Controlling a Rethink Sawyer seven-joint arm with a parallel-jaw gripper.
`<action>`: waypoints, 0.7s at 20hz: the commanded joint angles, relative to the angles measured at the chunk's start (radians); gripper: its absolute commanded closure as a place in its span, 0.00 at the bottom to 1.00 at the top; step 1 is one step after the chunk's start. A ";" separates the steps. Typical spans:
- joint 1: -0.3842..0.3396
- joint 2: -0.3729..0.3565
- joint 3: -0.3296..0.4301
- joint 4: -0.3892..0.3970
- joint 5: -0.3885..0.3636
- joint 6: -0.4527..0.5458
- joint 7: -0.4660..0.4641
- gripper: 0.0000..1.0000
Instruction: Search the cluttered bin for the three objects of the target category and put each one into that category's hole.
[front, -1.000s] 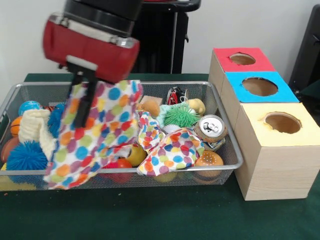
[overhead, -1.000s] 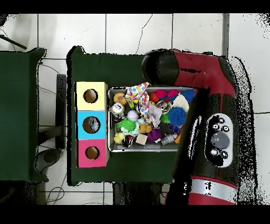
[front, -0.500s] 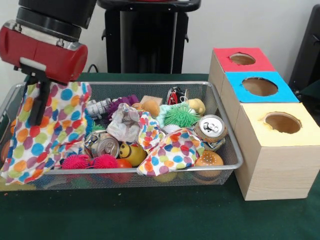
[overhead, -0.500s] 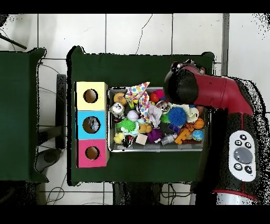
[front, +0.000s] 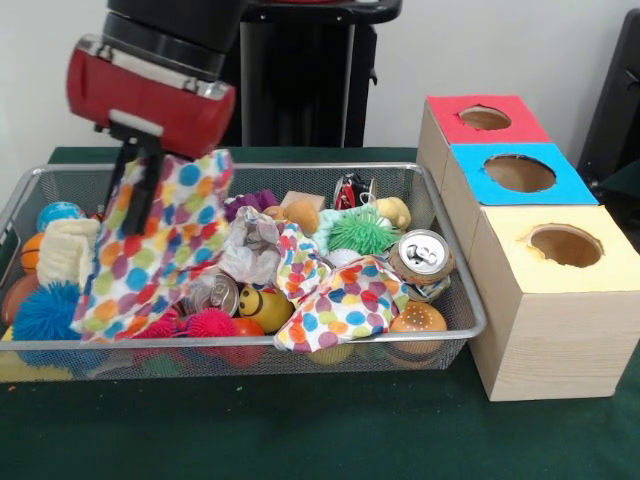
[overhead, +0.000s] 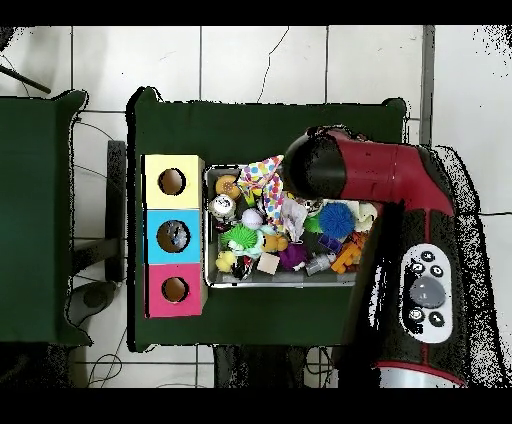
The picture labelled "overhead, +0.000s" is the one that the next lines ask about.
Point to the colourful patterned cloth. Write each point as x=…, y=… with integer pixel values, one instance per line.
x=268, y=180

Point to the cream knitted cloth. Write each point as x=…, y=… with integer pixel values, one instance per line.
x=366, y=214

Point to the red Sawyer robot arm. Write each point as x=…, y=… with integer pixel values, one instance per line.
x=384, y=172

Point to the shallow clear mesh bin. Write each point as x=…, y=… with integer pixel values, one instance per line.
x=240, y=280

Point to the wooden box with three holes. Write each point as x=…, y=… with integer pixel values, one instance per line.
x=173, y=218

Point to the white baseball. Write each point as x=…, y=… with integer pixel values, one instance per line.
x=253, y=218

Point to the green spiky rubber ball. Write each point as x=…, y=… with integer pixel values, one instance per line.
x=240, y=236

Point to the crushed silver drink can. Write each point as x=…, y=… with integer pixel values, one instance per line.
x=222, y=206

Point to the tan plush animal toy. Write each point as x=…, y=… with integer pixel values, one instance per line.
x=276, y=242

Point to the crumpled whitish foil wrapper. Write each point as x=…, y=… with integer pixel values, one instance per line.
x=294, y=218

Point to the orange ball with cream dots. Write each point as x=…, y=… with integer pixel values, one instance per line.
x=228, y=186

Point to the yellow rubber duck toy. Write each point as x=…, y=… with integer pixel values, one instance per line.
x=226, y=261

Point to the silver grey plastic toy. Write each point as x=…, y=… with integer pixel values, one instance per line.
x=320, y=262

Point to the blue spiky rubber ball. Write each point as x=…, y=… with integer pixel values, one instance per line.
x=338, y=220

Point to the dark green table cloth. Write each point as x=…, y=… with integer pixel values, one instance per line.
x=40, y=200
x=240, y=120

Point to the black panel stand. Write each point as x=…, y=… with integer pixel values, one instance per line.
x=117, y=208

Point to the grey stand base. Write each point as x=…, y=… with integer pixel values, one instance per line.
x=98, y=298

